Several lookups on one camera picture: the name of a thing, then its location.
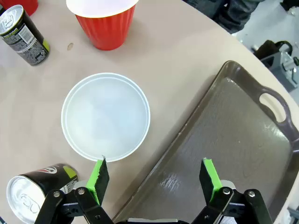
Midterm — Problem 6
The grey metal bracket black strap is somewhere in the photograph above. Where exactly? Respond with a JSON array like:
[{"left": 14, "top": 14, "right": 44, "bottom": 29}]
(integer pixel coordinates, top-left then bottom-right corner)
[{"left": 251, "top": 40, "right": 299, "bottom": 90}]

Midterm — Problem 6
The person's dark jacket torso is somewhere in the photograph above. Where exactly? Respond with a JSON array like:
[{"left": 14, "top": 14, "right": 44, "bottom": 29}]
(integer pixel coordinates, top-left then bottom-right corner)
[{"left": 186, "top": 0, "right": 263, "bottom": 35}]

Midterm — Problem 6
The brown plastic tray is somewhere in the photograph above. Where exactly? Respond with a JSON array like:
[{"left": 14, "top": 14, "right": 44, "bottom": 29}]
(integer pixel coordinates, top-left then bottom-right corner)
[{"left": 112, "top": 60, "right": 299, "bottom": 224}]

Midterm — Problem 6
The black soda can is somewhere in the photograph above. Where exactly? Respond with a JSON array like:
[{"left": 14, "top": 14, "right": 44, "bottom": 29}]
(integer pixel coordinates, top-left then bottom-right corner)
[
  {"left": 0, "top": 5, "right": 50, "bottom": 66},
  {"left": 6, "top": 163, "right": 80, "bottom": 224}
]

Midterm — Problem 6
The red plastic cup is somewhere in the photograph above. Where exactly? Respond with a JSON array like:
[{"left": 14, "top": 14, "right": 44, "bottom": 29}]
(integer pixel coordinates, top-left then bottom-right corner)
[
  {"left": 65, "top": 0, "right": 140, "bottom": 51},
  {"left": 0, "top": 0, "right": 39, "bottom": 17}
]

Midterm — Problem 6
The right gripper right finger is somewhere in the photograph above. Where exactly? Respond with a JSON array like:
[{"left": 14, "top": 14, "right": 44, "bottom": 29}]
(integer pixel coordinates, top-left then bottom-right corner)
[{"left": 191, "top": 157, "right": 273, "bottom": 224}]

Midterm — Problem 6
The white round bowl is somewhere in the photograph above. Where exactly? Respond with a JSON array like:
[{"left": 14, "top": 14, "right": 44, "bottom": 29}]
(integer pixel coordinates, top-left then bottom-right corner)
[{"left": 61, "top": 72, "right": 151, "bottom": 162}]

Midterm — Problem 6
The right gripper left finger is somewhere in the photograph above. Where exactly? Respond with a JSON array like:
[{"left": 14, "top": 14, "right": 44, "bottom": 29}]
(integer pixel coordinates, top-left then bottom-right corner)
[{"left": 35, "top": 155, "right": 114, "bottom": 224}]

